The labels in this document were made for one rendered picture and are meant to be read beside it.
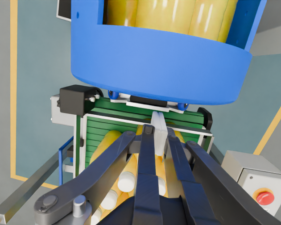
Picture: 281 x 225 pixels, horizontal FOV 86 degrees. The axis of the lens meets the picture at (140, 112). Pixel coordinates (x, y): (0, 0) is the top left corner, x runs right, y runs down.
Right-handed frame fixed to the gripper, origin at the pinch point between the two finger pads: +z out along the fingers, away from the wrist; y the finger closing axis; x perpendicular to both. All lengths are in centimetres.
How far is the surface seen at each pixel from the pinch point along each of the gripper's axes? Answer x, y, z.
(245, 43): 13.1, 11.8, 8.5
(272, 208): -19.3, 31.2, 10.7
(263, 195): -15.1, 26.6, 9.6
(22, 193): -37, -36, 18
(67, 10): 36, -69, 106
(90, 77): 5.5, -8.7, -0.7
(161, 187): -18.0, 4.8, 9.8
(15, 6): 37, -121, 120
